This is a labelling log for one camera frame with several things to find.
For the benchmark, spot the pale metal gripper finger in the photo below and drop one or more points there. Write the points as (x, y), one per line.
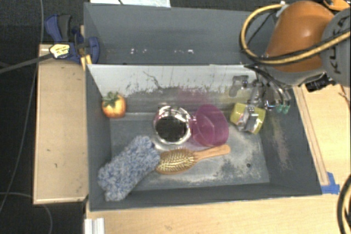
(238, 84)
(251, 119)

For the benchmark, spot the yellow cup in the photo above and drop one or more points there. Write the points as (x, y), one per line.
(236, 115)

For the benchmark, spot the purple clear plastic cup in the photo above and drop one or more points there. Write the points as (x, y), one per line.
(212, 126)

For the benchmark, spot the shiny silver metal cup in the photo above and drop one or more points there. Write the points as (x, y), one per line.
(171, 128)

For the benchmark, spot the grey metal bin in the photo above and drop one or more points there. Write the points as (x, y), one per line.
(170, 35)

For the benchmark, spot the wooden hairbrush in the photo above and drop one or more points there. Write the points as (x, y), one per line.
(175, 162)

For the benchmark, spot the orange toy fruit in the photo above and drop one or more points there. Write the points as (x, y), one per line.
(113, 108)

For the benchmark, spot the blue fuzzy cloth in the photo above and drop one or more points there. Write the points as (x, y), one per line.
(127, 167)

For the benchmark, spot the pale wood board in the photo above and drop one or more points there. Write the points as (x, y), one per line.
(61, 131)

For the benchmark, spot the black cylinder on white bracket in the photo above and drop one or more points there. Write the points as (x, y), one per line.
(318, 84)

